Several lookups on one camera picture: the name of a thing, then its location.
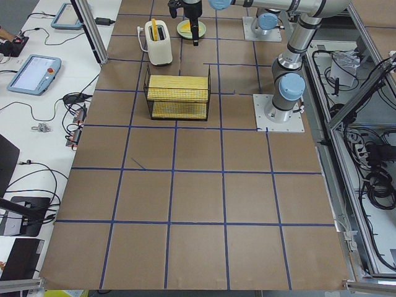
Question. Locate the green plate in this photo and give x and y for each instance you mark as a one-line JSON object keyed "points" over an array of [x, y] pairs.
{"points": [[184, 29]]}

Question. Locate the white toaster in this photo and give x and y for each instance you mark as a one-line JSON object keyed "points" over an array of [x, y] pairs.
{"points": [[159, 52]]}

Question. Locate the black power adapter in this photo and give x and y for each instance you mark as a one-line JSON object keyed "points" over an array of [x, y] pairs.
{"points": [[104, 21]]}

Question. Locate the black wire rack shelf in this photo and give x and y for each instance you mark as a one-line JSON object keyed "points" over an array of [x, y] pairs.
{"points": [[173, 97]]}

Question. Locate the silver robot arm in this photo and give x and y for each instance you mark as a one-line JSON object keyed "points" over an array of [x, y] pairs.
{"points": [[289, 85], [266, 20]]}

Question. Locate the black red device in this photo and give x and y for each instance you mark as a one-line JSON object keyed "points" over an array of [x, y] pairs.
{"points": [[14, 48]]}

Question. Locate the yellow toast slice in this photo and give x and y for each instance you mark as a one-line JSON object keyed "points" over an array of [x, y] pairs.
{"points": [[154, 30]]}

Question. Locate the white paper box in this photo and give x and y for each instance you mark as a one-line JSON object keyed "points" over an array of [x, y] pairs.
{"points": [[344, 67]]}

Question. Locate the small metal clamp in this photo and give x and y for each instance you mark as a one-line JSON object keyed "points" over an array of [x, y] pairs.
{"points": [[41, 127]]}

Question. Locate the black monitor stand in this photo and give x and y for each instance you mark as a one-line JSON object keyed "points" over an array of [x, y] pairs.
{"points": [[23, 215]]}

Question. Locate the black device box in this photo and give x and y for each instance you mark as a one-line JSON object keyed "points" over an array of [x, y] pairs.
{"points": [[23, 259]]}

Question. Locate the far blue teach pendant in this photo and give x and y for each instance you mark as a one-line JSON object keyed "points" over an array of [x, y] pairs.
{"points": [[66, 18]]}

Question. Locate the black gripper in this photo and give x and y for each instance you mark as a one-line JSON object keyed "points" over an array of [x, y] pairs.
{"points": [[193, 12]]}

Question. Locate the blue teach pendant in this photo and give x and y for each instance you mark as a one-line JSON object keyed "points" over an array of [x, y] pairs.
{"points": [[66, 18], [35, 75]]}

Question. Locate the aluminium frame post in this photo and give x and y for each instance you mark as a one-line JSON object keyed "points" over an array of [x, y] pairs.
{"points": [[85, 16]]}

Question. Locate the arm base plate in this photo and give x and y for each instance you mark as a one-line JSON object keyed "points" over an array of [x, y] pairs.
{"points": [[247, 28], [270, 119]]}

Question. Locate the near blue teach pendant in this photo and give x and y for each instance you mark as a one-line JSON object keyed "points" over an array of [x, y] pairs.
{"points": [[35, 75]]}

